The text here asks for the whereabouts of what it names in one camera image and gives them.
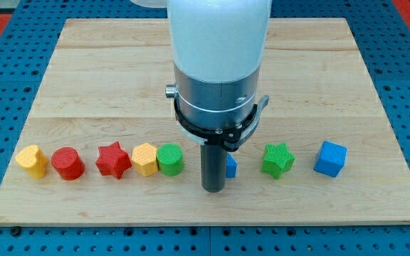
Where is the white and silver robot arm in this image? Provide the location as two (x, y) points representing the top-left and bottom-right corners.
(132, 0), (272, 130)

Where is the blue triangle block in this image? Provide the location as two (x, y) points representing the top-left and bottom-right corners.
(226, 153), (238, 178)

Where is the green star block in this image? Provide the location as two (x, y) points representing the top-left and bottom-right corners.
(261, 143), (295, 180)

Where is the red star block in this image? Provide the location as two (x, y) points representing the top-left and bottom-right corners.
(95, 142), (132, 180)

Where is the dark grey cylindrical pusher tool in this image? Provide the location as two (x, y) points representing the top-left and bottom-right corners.
(200, 144), (227, 193)

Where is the green cylinder block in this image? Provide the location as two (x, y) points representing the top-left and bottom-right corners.
(157, 143), (184, 176)

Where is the yellow hexagon block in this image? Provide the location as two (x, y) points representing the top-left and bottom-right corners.
(132, 143), (159, 177)

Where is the light wooden board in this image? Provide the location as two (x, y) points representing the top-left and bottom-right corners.
(0, 18), (410, 227)

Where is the blue cube block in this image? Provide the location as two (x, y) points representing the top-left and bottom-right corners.
(313, 141), (347, 178)

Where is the red cylinder block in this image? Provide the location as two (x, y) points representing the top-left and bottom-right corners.
(51, 147), (85, 181)

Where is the yellow heart block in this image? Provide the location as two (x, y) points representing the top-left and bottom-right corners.
(15, 144), (48, 178)

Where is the black clamp ring with lever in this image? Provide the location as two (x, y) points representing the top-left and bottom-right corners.
(173, 95), (270, 153)

